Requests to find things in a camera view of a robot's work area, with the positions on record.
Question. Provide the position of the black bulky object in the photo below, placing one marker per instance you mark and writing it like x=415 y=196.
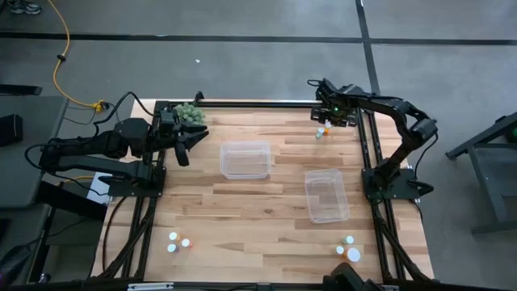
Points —
x=347 y=279

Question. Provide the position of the black flat bar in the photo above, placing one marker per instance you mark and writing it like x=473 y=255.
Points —
x=20 y=89

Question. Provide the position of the yellow pill bottle white cap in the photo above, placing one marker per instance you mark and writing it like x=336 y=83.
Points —
x=340 y=250
x=173 y=236

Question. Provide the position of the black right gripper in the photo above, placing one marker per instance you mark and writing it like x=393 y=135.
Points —
x=335 y=112

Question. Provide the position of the grey metal stand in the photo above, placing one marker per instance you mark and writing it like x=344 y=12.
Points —
x=490 y=190

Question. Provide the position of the black computer mouse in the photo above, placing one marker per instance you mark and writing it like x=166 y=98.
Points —
x=14 y=260

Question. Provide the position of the green round object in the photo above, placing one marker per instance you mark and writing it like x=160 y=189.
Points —
x=514 y=134

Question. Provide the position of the person's shoe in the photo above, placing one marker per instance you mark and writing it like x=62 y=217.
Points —
x=26 y=8

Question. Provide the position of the black pouch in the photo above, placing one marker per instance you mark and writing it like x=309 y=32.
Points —
x=10 y=129

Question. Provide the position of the small bottles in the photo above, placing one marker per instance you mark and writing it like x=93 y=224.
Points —
x=320 y=133

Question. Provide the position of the black support beam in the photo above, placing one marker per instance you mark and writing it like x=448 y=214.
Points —
x=64 y=200

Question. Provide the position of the grey caster wheel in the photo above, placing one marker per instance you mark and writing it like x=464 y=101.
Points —
x=44 y=278

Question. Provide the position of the clear plastic bin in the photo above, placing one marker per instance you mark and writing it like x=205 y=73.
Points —
x=327 y=198
x=245 y=161

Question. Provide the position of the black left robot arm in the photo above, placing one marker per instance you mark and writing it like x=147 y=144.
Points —
x=89 y=145

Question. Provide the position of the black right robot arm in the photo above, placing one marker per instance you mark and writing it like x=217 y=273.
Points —
x=392 y=106

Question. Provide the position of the dark grey desk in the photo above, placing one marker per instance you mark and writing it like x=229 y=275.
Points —
x=24 y=182

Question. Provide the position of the green potted plant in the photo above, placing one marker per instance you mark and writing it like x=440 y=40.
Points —
x=194 y=113

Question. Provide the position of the green pill bottle white cap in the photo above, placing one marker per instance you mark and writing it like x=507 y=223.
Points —
x=349 y=240

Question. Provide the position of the large orange pill bottle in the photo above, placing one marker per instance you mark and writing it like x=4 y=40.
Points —
x=353 y=254

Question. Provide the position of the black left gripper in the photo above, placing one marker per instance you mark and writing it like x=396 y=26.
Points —
x=167 y=125

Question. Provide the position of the reddish orange pill bottle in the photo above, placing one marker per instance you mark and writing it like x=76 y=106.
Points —
x=186 y=243

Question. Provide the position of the white paper sheet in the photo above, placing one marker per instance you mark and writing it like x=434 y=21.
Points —
x=97 y=194

